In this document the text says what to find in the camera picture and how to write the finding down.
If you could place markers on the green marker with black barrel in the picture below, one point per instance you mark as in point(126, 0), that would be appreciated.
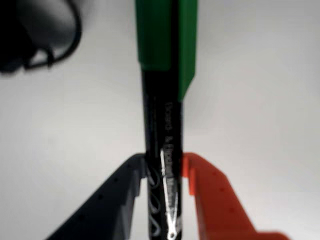
point(160, 50)

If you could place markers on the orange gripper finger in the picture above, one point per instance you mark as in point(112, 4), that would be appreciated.
point(220, 207)

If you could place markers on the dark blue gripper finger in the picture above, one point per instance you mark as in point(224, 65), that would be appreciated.
point(107, 212)

